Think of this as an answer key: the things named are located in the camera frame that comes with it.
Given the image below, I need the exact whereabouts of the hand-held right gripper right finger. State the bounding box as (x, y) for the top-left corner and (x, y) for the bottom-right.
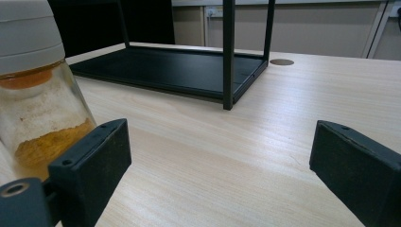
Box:
(308, 119), (401, 227)

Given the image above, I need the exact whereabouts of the black metal rack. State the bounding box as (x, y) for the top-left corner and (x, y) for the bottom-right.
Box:
(69, 0), (276, 112)

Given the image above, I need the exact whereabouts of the white metal stand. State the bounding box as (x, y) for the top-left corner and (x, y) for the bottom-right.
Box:
(361, 0), (401, 60)

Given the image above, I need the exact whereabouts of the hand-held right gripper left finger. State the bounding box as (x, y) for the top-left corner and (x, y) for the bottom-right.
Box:
(47, 118), (132, 227)

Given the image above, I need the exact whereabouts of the white wall socket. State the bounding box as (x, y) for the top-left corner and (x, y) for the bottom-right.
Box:
(205, 6), (224, 19)

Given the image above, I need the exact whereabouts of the round brown cable grommet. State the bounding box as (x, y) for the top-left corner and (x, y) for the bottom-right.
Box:
(270, 58), (295, 67)

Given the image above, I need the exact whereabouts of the glass spice jar white lid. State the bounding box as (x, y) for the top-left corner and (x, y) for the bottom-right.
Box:
(0, 0), (97, 185)

